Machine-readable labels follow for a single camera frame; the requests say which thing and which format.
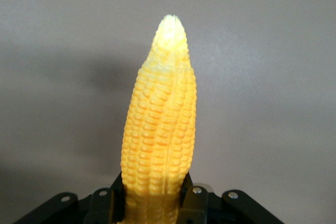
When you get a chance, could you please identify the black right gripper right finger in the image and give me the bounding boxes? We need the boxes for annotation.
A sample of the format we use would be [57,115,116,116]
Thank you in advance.
[178,173,219,224]

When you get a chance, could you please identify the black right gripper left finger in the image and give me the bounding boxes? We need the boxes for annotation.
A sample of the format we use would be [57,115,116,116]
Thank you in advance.
[83,171,127,224]

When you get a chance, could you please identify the yellow corn cob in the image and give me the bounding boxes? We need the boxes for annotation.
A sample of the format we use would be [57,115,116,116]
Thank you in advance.
[120,14,198,224]

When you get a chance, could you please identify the large table cover mat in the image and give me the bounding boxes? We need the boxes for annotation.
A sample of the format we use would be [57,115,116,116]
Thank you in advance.
[0,0,336,224]

